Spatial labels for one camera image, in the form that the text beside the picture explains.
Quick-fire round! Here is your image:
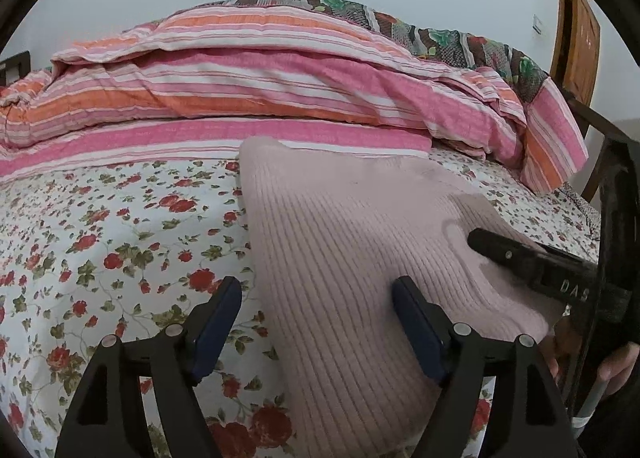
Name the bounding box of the person's right hand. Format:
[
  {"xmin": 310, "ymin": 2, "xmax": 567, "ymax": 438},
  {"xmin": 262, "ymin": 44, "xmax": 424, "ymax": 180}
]
[{"xmin": 542, "ymin": 320, "xmax": 640, "ymax": 394}]

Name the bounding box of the pink ribbed knit sweater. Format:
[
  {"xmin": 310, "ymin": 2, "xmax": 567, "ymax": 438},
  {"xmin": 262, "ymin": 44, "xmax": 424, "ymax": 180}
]
[{"xmin": 237, "ymin": 135, "xmax": 566, "ymax": 458}]

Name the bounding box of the brown wooden door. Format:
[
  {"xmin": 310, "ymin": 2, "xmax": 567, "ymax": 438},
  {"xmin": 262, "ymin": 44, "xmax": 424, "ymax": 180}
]
[{"xmin": 549, "ymin": 0, "xmax": 602, "ymax": 111}]

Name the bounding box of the pink orange striped quilt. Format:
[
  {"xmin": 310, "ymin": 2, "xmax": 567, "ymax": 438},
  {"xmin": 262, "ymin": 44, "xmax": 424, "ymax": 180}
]
[{"xmin": 0, "ymin": 5, "xmax": 590, "ymax": 196}]

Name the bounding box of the dark wooden headboard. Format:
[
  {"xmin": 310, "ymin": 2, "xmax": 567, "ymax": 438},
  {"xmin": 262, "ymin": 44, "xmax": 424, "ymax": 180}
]
[{"xmin": 0, "ymin": 50, "xmax": 32, "ymax": 86}]

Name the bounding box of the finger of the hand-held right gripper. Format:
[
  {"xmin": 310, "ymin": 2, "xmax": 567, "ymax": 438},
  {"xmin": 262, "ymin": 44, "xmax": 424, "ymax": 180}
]
[{"xmin": 466, "ymin": 228, "xmax": 601, "ymax": 306}]

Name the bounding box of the floral bed sheet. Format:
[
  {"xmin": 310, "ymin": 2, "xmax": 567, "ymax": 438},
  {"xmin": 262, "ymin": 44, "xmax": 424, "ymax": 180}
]
[{"xmin": 0, "ymin": 145, "xmax": 601, "ymax": 458}]

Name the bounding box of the dark wooden footboard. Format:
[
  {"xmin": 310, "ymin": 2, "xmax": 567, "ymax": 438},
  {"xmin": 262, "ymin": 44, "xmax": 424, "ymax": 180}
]
[{"xmin": 565, "ymin": 90, "xmax": 640, "ymax": 204}]

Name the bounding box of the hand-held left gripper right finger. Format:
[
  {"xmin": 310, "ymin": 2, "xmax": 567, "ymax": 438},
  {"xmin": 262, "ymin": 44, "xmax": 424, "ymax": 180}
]
[{"xmin": 391, "ymin": 276, "xmax": 586, "ymax": 458}]

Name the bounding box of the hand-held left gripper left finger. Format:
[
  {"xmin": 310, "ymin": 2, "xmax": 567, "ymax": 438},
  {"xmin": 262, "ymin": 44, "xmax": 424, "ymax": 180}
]
[{"xmin": 54, "ymin": 275, "xmax": 243, "ymax": 458}]

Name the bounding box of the dark floral patterned blanket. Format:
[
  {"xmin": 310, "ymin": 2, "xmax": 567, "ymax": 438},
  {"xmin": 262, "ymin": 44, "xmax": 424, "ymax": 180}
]
[{"xmin": 190, "ymin": 0, "xmax": 551, "ymax": 94}]

